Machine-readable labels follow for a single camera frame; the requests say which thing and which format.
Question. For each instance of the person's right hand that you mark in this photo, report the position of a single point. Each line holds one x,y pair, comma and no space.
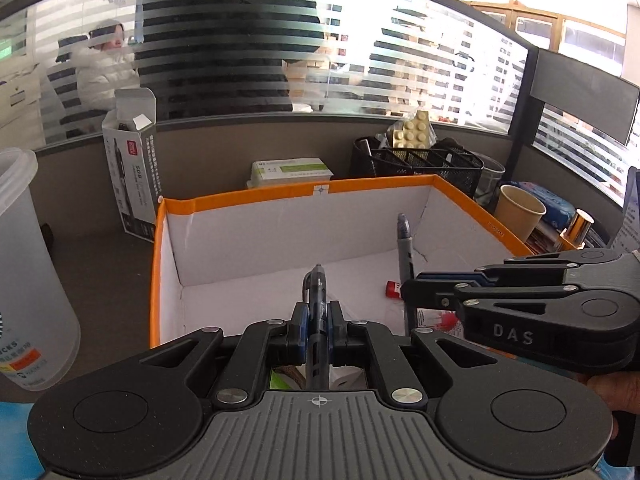
620,390

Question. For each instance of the white green flat carton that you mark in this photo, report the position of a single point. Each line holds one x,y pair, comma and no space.
290,170

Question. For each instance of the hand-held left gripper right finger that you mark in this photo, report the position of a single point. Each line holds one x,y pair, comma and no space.
336,332

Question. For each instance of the red-capped tube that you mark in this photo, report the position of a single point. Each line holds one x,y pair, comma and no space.
393,290

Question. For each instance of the white pen carton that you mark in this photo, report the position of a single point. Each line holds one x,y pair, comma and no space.
135,175

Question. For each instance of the white plastic packet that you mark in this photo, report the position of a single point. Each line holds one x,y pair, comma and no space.
632,210

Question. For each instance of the dark gel pen grey grip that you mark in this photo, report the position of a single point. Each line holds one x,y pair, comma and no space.
316,310

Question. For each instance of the black mesh desk organiser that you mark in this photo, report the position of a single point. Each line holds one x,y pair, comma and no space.
420,165

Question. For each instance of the tan paper cup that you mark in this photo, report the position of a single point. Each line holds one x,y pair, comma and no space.
520,212

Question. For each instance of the blue capped marker pen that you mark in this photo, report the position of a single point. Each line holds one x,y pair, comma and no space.
405,245

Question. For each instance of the black partition panel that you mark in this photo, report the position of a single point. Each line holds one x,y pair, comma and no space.
585,92

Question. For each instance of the white rectangular device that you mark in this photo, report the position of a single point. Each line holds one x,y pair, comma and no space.
346,377

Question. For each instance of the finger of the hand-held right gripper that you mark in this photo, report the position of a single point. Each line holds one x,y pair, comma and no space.
430,294
450,275

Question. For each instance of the orange cardboard box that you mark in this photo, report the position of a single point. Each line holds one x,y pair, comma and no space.
280,240

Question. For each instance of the copper glass perfume bottle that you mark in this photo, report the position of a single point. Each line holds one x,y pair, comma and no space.
575,227

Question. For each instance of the green tube white cap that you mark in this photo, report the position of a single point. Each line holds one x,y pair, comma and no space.
277,380

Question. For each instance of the clear plastic cup green logo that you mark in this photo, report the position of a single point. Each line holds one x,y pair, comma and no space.
35,270

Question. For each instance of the blue plastic packet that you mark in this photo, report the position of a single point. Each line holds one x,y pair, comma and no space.
555,205

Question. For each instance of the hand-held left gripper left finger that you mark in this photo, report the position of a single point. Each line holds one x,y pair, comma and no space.
300,332

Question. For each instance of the blister pack of pills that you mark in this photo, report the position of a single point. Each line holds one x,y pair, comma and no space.
412,132

